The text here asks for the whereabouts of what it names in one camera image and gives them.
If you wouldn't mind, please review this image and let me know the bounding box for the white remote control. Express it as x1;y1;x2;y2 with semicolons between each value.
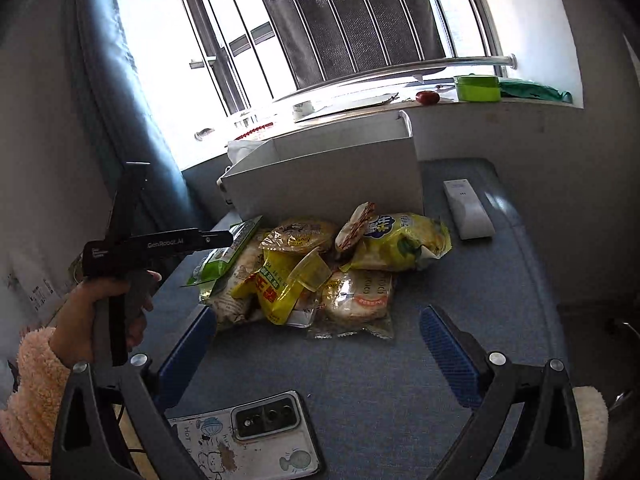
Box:
442;179;496;240

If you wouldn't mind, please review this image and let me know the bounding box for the red round object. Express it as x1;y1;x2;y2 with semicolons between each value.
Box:
416;90;440;106

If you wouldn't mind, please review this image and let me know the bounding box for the left hand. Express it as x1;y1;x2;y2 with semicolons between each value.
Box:
49;278;130;368

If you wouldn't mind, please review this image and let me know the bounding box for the green plastic bag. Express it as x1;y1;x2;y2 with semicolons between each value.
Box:
498;78;573;104

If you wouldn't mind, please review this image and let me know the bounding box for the smartphone with cartoon case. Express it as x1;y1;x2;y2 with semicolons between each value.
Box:
169;390;326;480

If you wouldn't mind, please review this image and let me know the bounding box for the red bead string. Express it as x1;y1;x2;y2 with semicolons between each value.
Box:
234;121;276;142

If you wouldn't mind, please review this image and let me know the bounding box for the green plastic box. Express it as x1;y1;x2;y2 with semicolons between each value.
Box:
454;74;501;103

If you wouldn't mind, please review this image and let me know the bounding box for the yellow round cracker bag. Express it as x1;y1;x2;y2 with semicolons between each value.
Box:
259;218;338;256

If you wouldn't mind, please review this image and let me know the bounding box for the white storage box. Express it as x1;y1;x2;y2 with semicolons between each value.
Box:
219;110;423;226

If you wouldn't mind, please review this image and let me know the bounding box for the rice cracker clear bag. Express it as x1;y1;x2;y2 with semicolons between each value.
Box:
308;270;395;340

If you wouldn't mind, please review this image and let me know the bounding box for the yellow red snack pouch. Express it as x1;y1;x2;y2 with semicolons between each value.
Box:
231;248;332;325

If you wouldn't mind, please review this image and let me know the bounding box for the white red small packet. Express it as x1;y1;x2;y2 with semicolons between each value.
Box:
334;202;376;255

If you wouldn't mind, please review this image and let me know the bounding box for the yellow lemon chip bag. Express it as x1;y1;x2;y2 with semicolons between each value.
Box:
341;212;452;272

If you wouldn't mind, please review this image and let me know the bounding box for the green seaweed snack bag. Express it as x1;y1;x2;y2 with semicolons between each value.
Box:
186;216;262;287

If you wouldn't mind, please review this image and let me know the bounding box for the steel window rail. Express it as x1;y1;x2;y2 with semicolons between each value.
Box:
277;54;518;102

